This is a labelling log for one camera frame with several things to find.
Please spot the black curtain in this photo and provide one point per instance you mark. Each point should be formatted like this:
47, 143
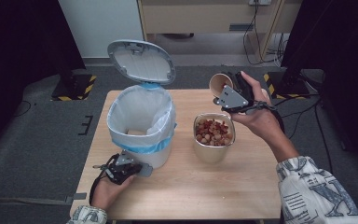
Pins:
348, 62
18, 56

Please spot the light wooden desk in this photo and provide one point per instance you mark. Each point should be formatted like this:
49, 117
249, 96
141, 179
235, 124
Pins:
199, 18

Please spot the small crumb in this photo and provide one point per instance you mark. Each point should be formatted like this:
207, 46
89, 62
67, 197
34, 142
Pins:
224, 197

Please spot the white blue trash bag liner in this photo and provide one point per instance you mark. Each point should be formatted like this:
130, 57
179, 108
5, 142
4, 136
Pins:
136, 109

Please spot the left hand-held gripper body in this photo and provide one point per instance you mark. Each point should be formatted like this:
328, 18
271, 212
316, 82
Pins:
118, 172

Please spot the white grey pedal trash bin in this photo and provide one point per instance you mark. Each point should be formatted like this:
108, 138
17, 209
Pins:
143, 63

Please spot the white cabinet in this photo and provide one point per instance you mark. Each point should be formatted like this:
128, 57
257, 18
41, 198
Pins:
102, 28

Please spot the grey tape strip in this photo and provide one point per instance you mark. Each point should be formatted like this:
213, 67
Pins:
79, 196

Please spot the white power strip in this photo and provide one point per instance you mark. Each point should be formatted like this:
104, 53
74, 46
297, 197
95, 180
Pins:
260, 2

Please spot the pile of nuts and berries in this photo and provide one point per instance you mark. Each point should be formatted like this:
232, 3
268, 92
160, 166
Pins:
213, 132

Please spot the black stand base striped tape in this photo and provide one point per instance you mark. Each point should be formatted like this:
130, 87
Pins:
289, 87
74, 88

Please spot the person's left hand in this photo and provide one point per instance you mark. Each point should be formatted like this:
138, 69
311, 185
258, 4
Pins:
105, 193

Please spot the steel bowl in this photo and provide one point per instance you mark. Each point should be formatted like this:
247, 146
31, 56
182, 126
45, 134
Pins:
213, 155

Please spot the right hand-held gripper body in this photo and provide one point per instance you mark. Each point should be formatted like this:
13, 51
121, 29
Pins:
234, 98

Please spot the person's right hand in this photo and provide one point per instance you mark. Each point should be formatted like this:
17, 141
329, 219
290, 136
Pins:
261, 121

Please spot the brown paper cup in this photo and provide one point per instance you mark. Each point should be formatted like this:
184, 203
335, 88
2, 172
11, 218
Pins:
217, 82

